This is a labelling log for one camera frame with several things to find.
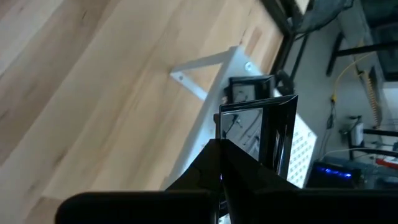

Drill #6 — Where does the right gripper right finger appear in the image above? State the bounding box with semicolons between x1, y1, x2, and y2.
221;139;299;224

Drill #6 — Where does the striped floor cable cover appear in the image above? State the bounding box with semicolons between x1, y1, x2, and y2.
360;70;384;129

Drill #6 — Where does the black square mini plate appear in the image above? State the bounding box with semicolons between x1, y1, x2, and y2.
218;95;299;180
224;74;277;105

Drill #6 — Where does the black computer blue light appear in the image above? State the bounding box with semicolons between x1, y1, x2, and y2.
306;160;363;189

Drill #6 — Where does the red flat object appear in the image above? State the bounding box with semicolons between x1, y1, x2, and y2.
374;157;398;170

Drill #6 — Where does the black rolling monitor stand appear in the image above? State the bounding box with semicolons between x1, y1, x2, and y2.
340;126;398;159

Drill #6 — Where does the white perforated metal shelf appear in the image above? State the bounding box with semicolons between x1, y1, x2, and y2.
161;45;318;190

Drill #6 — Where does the white power adapter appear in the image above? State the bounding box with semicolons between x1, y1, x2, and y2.
349;121;365;147

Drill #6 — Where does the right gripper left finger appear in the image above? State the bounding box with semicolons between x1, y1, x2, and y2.
166;139;222;224

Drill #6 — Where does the black floor cable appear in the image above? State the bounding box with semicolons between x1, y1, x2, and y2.
320;99;340;156

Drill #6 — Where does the dark metal workbench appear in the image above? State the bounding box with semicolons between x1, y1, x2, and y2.
325;0;398;82

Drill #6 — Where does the yellow extension cable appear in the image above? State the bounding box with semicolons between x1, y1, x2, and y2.
331;51;379;103

